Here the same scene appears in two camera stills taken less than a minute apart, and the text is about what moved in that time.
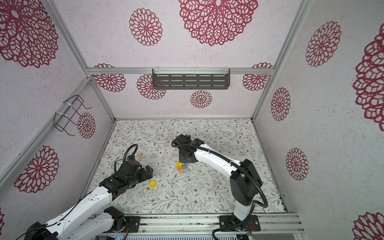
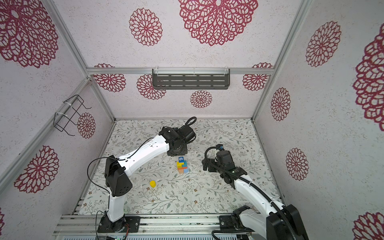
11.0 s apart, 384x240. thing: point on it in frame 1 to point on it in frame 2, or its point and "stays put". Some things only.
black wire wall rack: [72, 105] stays put
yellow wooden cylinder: [153, 184] stays put
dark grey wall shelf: [191, 78] stays put
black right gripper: [181, 158] to [205, 163]
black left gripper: [144, 175] to [184, 153]
